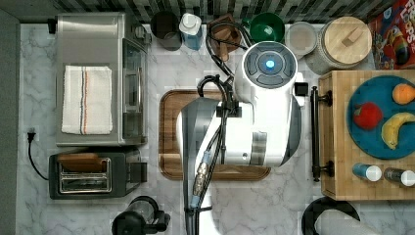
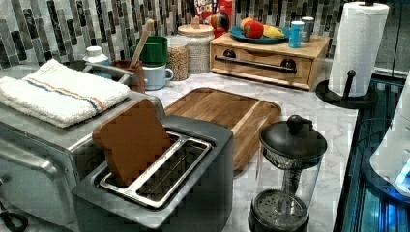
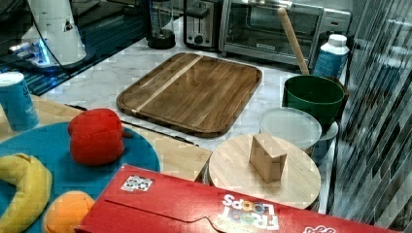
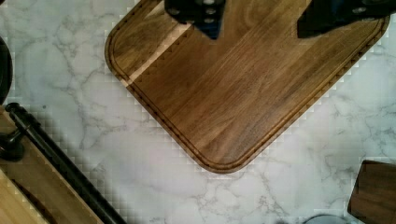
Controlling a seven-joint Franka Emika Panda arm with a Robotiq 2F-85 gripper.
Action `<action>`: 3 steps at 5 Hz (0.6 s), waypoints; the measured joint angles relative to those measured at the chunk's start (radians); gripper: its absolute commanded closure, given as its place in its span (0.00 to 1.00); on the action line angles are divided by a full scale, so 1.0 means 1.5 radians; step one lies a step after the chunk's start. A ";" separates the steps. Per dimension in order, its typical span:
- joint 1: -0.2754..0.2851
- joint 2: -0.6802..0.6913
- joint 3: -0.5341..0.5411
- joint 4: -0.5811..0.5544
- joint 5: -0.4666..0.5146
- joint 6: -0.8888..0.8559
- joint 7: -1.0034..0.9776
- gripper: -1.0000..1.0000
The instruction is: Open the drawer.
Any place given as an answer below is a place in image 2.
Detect wooden drawer box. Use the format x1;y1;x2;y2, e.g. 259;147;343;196
210;34;329;90

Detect white cap bottle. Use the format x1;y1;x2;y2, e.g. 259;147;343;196
83;46;110;65

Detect black paper towel holder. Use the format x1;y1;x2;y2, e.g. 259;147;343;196
315;70;378;109

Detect red apple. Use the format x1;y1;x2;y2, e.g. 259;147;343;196
243;20;264;39

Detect cereal box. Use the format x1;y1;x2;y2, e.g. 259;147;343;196
193;0;234;24

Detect wooden cutting board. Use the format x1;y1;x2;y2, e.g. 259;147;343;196
165;88;281;173

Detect grey pepper shaker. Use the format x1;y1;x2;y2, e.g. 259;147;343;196
302;16;314;43

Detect light blue mug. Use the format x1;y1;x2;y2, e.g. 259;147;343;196
143;65;174;91

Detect black french press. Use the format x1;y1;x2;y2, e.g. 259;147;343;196
248;115;327;232

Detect silver toaster oven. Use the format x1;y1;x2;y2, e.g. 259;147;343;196
0;63;166;232

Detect glass jar with grains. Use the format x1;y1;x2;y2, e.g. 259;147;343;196
167;36;188;81

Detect black toaster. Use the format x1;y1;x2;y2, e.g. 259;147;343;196
73;116;233;232

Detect brown toast slice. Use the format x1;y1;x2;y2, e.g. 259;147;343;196
92;99;171;187

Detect yellow banana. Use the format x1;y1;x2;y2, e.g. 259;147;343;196
263;25;285;39

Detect orange fruit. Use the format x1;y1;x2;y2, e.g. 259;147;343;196
240;17;254;30

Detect green mug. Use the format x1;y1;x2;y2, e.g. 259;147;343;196
138;36;168;68

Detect blue salt shaker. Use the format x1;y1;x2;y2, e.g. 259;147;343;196
288;21;305;48

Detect white striped towel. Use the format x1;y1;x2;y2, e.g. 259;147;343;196
0;59;131;128

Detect wooden spoon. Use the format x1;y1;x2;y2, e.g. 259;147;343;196
130;18;154;69

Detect teal plate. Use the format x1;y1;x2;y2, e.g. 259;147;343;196
229;26;290;44

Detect brown utensil holder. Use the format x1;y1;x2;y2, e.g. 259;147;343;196
111;60;145;93

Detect red pepper mill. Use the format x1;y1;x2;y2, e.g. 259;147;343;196
209;13;230;38

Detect white ceramic jar wooden lid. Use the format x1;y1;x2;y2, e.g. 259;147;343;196
178;16;215;74

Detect white paper towel roll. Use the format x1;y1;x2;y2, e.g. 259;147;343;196
329;2;389;97

